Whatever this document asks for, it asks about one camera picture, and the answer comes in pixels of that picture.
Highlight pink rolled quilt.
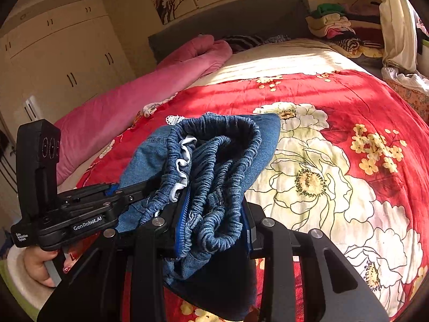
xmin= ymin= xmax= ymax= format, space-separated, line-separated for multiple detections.
xmin=54 ymin=35 xmax=233 ymax=185

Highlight cream wardrobe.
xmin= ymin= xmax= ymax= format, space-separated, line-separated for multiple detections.
xmin=1 ymin=0 xmax=135 ymax=136

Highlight left hand red nails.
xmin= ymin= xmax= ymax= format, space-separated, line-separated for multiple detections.
xmin=23 ymin=244 xmax=82 ymax=288

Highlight dark grey headboard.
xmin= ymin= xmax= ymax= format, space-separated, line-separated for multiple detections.
xmin=148 ymin=0 xmax=311 ymax=63

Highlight green sleeve cream cuff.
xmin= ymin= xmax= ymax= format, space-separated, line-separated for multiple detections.
xmin=1 ymin=246 xmax=54 ymax=321

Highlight striped pillow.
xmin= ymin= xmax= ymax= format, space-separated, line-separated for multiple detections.
xmin=223 ymin=35 xmax=291 ymax=54

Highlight blue denim lace pants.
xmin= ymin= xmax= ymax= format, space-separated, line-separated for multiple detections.
xmin=117 ymin=113 xmax=281 ymax=321

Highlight red floral bedspread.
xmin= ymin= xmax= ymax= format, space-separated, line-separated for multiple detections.
xmin=79 ymin=71 xmax=428 ymax=319

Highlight pile of folded clothes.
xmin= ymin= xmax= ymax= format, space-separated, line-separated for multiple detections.
xmin=305 ymin=3 xmax=385 ymax=59

